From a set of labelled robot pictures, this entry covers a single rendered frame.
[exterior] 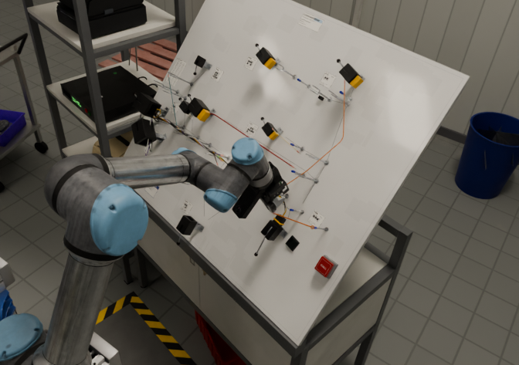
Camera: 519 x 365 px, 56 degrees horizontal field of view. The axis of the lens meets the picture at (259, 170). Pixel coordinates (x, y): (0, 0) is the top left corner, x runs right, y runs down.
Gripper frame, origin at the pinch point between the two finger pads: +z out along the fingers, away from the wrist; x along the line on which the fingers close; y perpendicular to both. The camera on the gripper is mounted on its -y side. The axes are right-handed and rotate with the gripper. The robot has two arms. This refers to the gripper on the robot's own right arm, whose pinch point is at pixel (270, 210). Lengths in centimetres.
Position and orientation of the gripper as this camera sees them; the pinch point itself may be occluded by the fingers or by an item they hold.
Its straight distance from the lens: 152.4
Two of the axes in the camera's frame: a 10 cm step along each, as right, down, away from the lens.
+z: 2.5, 4.7, 8.5
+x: -6.1, -6.1, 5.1
